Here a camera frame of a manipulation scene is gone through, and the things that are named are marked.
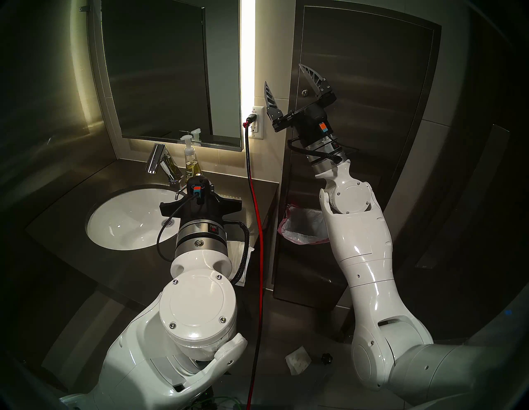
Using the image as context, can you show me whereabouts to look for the white wall outlet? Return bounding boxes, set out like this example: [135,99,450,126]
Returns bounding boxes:
[247,105,265,141]

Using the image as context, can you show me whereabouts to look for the stainless towel dispenser door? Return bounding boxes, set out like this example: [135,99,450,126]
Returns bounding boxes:
[294,5,435,199]

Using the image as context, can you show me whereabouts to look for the chrome sink faucet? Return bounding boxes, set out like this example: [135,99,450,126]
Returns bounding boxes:
[147,143,184,186]

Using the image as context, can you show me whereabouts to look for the braided black right arm cable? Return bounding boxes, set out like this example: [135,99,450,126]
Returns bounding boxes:
[287,138,348,167]

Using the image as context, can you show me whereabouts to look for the red cable with black plug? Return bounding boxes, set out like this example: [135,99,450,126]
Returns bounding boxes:
[243,111,265,410]

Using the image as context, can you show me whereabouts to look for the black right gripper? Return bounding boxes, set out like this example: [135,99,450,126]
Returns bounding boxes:
[264,63,336,149]

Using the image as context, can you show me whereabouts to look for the braided black left arm cable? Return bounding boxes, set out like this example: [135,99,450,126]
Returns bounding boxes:
[225,220,251,286]

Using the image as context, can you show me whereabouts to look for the vertical wall light strip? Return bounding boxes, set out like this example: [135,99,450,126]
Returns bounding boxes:
[239,0,257,121]

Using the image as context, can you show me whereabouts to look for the dark vanity counter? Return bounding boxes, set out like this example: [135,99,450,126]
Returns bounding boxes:
[24,158,283,348]

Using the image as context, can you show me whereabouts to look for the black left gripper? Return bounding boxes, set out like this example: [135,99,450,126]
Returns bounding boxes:
[159,174,243,227]

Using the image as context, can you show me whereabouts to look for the stainless waste bin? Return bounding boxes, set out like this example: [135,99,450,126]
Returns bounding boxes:
[273,206,352,312]

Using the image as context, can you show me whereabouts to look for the crumpled white paper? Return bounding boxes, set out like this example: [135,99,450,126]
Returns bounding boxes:
[285,346,313,376]

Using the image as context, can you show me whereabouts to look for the plain folded paper towel stack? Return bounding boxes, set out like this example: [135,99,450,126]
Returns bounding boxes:
[225,240,255,287]

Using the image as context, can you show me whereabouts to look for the framed wall mirror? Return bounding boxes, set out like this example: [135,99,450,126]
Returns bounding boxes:
[88,0,244,153]

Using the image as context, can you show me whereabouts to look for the white round sink basin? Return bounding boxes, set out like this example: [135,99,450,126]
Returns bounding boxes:
[85,185,186,252]

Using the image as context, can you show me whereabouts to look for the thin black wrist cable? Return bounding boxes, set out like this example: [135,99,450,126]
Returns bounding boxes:
[156,193,200,264]

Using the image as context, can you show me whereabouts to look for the thin green cable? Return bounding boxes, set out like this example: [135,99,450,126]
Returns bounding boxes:
[194,396,245,410]

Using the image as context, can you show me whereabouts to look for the pump soap bottle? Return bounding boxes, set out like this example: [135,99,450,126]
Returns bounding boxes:
[182,134,203,179]

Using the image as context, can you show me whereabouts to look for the braided black arm cable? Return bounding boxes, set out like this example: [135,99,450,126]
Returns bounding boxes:
[225,220,251,286]
[287,138,348,167]

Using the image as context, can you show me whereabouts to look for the stainless steel wall panel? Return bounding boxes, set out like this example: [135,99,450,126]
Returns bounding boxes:
[273,0,443,312]

